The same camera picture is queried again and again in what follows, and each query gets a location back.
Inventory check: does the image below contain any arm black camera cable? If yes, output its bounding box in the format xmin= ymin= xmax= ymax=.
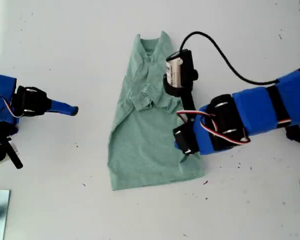
xmin=179 ymin=31 xmax=281 ymax=85

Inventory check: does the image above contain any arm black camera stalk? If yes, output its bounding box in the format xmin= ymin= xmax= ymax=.
xmin=5 ymin=138 xmax=24 ymax=170
xmin=162 ymin=73 xmax=198 ymax=123

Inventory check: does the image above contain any arm red white wire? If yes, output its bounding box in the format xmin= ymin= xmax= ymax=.
xmin=0 ymin=92 xmax=25 ymax=119
xmin=176 ymin=109 xmax=251 ymax=145

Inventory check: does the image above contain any green t-shirt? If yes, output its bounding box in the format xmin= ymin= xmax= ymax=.
xmin=107 ymin=30 xmax=206 ymax=192

